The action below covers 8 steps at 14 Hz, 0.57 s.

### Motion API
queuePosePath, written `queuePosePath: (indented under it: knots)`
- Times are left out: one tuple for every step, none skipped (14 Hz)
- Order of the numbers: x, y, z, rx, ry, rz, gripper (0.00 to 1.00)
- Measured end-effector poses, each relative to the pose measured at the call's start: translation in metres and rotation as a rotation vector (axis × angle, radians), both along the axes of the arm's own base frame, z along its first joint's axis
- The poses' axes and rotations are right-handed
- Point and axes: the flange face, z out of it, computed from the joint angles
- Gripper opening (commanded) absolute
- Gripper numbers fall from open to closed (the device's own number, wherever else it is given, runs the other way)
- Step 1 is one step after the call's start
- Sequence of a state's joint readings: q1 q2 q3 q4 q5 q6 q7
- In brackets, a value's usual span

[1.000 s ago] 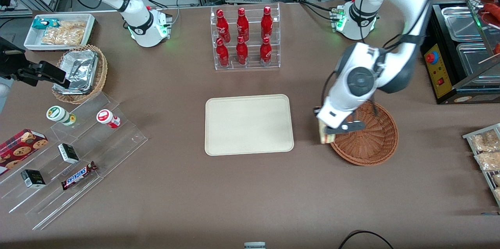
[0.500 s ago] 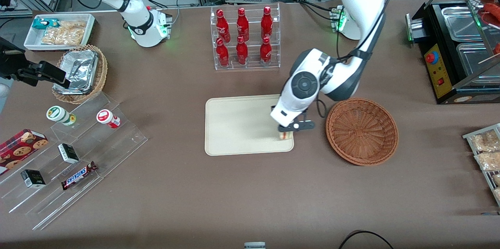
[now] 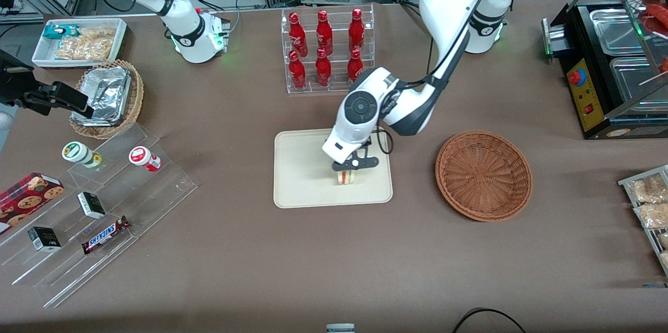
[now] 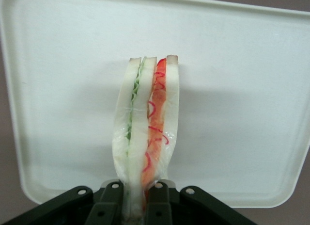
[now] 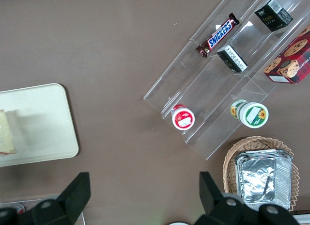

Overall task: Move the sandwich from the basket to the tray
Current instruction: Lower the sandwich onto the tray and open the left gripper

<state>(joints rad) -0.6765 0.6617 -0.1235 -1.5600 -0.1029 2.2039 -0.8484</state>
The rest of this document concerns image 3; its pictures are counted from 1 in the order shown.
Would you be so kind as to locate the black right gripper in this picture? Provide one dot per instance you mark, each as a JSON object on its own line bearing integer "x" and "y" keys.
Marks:
{"x": 14, "y": 88}

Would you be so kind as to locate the triangular sandwich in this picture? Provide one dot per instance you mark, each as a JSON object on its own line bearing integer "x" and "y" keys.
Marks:
{"x": 346, "y": 178}

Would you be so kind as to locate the tan wicker basket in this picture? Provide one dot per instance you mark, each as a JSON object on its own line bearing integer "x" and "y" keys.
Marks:
{"x": 135, "y": 98}

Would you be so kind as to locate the cream plastic tray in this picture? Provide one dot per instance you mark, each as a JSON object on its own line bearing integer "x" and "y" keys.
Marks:
{"x": 302, "y": 176}

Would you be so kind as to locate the brown round wicker basket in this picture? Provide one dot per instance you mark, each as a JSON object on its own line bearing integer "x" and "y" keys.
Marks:
{"x": 482, "y": 176}

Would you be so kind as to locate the aluminium foil container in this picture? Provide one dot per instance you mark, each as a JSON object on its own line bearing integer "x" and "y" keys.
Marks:
{"x": 107, "y": 93}

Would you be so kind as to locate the green lid white cup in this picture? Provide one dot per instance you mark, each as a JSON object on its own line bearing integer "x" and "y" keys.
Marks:
{"x": 78, "y": 153}

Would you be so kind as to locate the white rectangular plastic bin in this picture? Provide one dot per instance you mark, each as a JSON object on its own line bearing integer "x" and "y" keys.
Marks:
{"x": 42, "y": 54}

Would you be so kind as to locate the clear bag of crackers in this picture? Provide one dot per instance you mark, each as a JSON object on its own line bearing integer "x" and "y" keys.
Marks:
{"x": 88, "y": 45}

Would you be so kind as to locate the teal snack packet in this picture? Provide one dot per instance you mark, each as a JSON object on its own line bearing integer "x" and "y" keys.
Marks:
{"x": 55, "y": 31}

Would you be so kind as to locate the red lid white cup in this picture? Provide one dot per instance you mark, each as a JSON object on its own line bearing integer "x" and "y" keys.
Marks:
{"x": 142, "y": 157}

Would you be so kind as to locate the small black carton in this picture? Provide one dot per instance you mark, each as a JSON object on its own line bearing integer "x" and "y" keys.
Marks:
{"x": 92, "y": 205}
{"x": 44, "y": 239}

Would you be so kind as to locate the red plaid cookie box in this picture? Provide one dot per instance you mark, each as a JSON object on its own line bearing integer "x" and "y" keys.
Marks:
{"x": 26, "y": 198}

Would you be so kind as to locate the clear acrylic stepped shelf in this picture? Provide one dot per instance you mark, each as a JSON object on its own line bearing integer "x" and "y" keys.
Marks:
{"x": 151, "y": 197}

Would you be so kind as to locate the brown Snickers bar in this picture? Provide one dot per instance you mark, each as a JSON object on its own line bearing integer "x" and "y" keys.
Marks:
{"x": 104, "y": 235}

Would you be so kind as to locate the red cola bottle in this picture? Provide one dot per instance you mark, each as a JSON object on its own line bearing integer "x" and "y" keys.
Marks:
{"x": 297, "y": 73}
{"x": 356, "y": 30}
{"x": 324, "y": 33}
{"x": 355, "y": 64}
{"x": 297, "y": 35}
{"x": 323, "y": 71}

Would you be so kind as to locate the clear acrylic bottle rack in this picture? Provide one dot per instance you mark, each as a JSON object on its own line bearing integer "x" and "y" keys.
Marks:
{"x": 339, "y": 87}

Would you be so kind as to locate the small grey box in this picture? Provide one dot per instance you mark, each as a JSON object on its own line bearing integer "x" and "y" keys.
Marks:
{"x": 340, "y": 328}

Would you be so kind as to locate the black food warmer appliance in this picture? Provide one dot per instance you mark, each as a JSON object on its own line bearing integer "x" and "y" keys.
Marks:
{"x": 574, "y": 46}

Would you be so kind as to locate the steel warmer pan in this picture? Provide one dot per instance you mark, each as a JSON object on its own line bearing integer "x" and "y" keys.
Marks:
{"x": 636, "y": 80}
{"x": 616, "y": 30}

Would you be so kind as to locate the clear bag of snacks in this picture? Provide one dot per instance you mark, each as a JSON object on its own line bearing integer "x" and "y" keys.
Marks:
{"x": 664, "y": 240}
{"x": 652, "y": 215}
{"x": 665, "y": 260}
{"x": 647, "y": 189}

